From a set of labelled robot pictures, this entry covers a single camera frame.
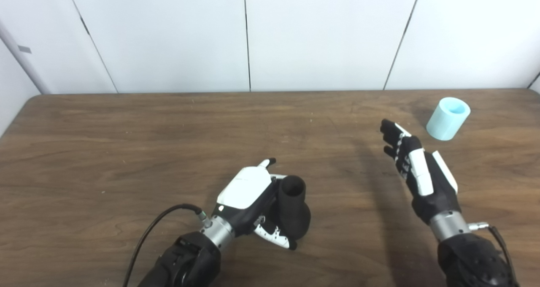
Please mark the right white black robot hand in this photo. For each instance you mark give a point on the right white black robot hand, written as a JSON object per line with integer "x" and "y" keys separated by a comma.
{"x": 438, "y": 198}

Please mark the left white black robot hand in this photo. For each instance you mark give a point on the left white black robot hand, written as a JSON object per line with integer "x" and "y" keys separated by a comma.
{"x": 247, "y": 190}

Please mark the black nozzle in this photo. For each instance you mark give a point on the black nozzle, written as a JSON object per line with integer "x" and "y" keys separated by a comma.
{"x": 295, "y": 219}

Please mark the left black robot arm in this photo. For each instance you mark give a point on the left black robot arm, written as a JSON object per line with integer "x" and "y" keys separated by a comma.
{"x": 190, "y": 261}

